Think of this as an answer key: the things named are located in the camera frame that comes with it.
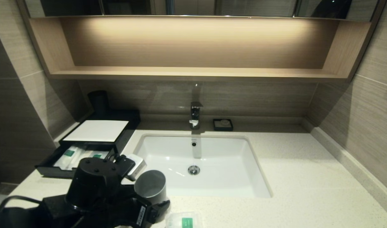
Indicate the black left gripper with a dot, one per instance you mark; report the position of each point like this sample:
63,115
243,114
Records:
130,212

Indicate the grey plastic cup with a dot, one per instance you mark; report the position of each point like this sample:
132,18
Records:
152,186

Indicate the toothbrush packet with green label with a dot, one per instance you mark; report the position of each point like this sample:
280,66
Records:
66,156

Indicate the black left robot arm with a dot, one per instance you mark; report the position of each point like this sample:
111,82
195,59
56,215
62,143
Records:
92,186

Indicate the black amenity box housing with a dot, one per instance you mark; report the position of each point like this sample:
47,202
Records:
131,125

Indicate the white board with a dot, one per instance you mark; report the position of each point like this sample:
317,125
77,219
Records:
97,130

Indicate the packet with green square label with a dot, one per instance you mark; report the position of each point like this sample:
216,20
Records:
184,221

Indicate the chrome sink drain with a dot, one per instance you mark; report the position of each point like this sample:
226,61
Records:
193,170

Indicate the white sink basin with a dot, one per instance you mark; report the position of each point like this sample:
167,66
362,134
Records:
222,164

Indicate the vanity kit packet green label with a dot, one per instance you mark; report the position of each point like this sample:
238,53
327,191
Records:
98,155

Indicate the comb packet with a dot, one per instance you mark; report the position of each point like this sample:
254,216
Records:
85,155

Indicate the black soap dish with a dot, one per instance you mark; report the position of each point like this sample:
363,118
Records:
216,127

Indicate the chrome faucet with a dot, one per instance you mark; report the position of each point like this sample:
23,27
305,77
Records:
195,114

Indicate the small round soap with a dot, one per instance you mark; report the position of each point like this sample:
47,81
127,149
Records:
225,122

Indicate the black cylindrical cup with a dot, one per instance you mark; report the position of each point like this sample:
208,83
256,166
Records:
99,101

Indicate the mirror cabinet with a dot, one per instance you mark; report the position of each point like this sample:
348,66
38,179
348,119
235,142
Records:
244,8

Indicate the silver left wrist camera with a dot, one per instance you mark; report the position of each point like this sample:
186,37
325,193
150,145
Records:
137,166

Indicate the wooden wall shelf niche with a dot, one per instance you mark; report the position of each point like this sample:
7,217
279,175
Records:
193,72

